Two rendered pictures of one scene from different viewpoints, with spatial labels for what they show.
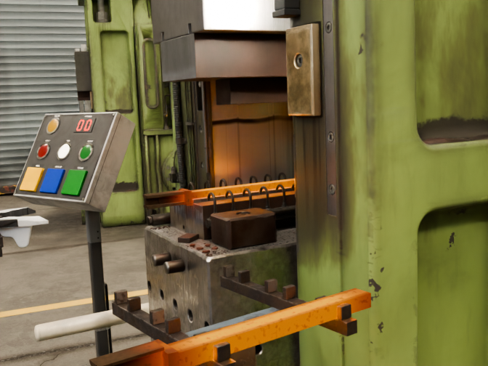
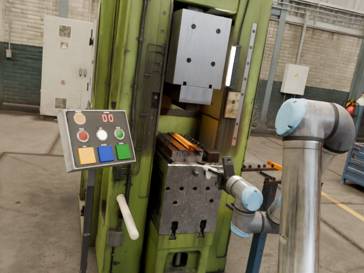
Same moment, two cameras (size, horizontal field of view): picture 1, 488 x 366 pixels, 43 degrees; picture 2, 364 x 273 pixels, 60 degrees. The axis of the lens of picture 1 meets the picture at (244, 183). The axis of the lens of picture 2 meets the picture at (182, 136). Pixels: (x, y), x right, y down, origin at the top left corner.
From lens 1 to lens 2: 2.33 m
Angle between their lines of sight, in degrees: 82
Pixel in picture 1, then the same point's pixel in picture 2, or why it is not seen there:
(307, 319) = not seen: hidden behind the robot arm
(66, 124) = (91, 117)
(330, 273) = not seen: hidden behind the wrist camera
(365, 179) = (246, 135)
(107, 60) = not seen: outside the picture
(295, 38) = (233, 95)
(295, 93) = (229, 111)
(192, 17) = (213, 83)
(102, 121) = (119, 115)
